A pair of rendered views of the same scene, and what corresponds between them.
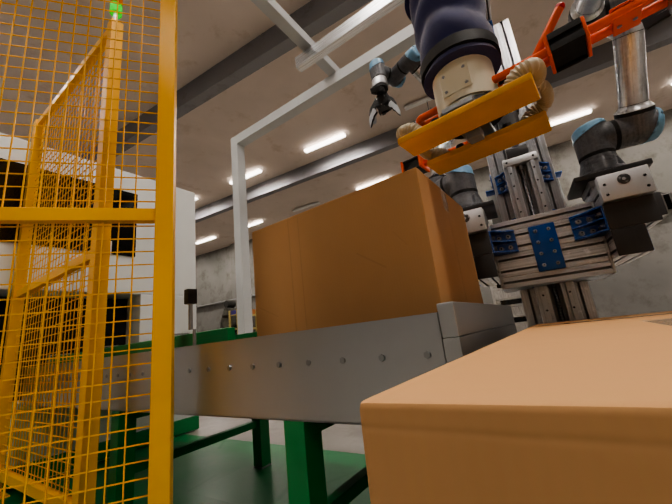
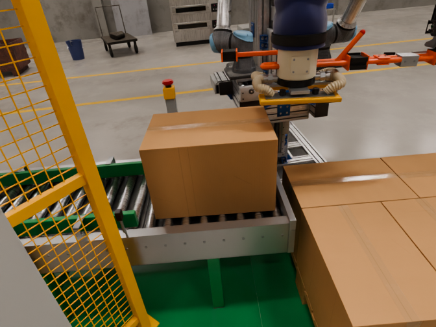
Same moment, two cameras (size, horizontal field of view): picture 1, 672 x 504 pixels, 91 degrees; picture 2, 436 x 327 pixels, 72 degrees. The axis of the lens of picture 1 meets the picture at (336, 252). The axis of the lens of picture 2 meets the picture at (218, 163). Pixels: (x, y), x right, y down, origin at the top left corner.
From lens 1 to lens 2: 1.16 m
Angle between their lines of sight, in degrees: 56
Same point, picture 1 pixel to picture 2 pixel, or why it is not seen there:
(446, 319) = (292, 225)
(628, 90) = (351, 15)
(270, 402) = (198, 254)
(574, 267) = (292, 115)
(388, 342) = (266, 231)
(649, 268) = not seen: outside the picture
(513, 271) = not seen: hidden behind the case
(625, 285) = not seen: outside the picture
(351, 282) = (228, 189)
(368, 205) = (244, 152)
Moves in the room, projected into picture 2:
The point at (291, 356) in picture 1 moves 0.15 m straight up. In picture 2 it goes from (213, 238) to (209, 213)
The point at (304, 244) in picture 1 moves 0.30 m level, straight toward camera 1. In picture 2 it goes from (194, 166) to (242, 194)
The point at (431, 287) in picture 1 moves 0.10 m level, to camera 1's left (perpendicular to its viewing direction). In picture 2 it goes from (272, 194) to (257, 202)
